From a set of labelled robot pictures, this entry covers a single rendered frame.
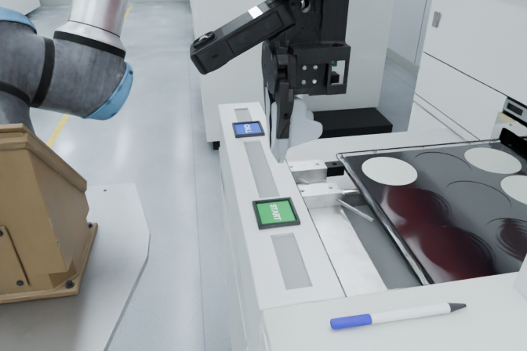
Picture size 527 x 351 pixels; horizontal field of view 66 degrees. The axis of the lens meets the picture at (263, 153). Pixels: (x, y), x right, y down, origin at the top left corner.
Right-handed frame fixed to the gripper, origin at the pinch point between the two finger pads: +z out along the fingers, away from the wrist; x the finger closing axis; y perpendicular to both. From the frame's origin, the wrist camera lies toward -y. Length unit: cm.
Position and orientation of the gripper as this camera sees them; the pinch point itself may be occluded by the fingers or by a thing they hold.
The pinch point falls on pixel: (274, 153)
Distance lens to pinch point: 50.2
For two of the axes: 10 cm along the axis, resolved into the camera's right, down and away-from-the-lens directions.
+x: -2.0, -4.8, 8.5
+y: 9.8, -1.0, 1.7
